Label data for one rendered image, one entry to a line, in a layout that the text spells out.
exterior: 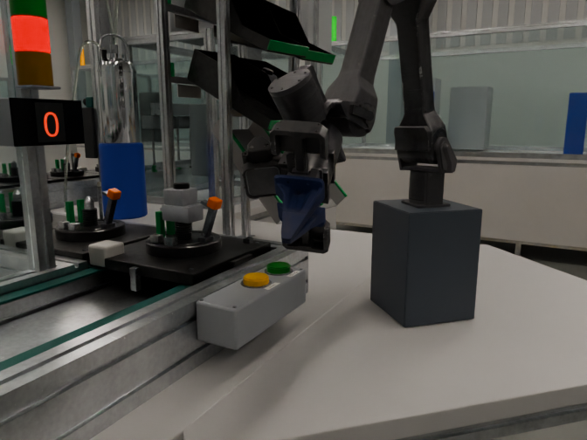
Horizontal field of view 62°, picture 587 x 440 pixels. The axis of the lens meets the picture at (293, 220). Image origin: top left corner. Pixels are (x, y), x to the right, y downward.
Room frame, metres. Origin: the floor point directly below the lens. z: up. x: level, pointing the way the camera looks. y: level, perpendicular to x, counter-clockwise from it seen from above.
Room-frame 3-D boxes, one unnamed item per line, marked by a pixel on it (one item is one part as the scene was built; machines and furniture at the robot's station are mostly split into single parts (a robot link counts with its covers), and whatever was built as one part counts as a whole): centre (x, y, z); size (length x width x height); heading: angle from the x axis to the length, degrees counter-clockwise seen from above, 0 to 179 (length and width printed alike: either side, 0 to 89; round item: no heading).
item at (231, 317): (0.72, 0.06, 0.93); 0.21 x 0.07 x 0.06; 152
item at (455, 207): (0.87, -0.24, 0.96); 0.14 x 0.14 x 0.20; 16
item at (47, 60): (0.79, 0.40, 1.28); 0.05 x 0.05 x 0.05
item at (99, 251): (0.86, 0.34, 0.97); 0.05 x 0.05 x 0.04; 62
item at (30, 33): (0.79, 0.40, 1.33); 0.05 x 0.05 x 0.05
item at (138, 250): (0.90, 0.21, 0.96); 0.24 x 0.24 x 0.02; 62
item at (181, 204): (0.90, 0.22, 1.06); 0.08 x 0.04 x 0.07; 62
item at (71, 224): (1.02, 0.43, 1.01); 0.24 x 0.24 x 0.13; 62
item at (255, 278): (0.72, 0.06, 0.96); 0.04 x 0.04 x 0.02
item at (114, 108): (1.81, 0.63, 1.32); 0.14 x 0.14 x 0.38
